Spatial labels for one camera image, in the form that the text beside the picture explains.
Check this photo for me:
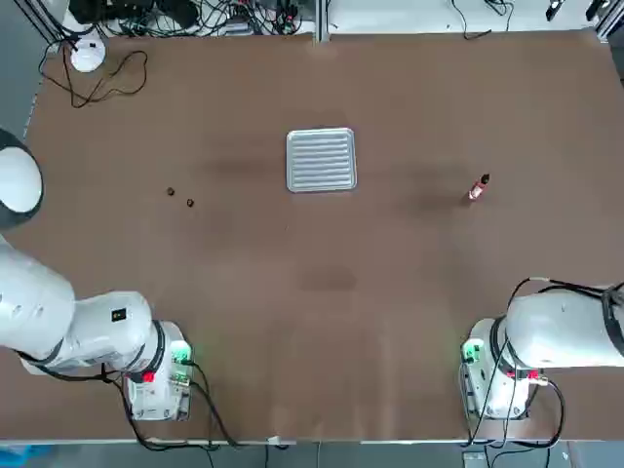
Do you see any oil bottle with red label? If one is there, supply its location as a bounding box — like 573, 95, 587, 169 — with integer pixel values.
466, 172, 491, 203

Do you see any silver ribbed metal tray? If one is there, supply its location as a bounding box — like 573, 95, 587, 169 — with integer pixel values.
285, 127, 358, 193

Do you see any white desk lamp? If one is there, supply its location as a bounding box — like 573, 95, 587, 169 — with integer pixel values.
69, 37, 107, 73

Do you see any black computer monitor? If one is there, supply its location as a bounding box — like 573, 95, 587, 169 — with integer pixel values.
67, 0, 196, 26

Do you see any black robot foot cable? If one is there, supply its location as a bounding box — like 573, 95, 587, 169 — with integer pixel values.
533, 377, 567, 449
187, 360, 293, 449

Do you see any aluminium frame post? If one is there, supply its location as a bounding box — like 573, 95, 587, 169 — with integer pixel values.
315, 0, 331, 44
595, 0, 624, 44

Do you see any thin black lamp cable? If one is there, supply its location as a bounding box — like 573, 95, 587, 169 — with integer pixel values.
39, 47, 149, 109

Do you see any black robot harness cable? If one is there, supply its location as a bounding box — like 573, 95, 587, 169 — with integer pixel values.
467, 276, 624, 448

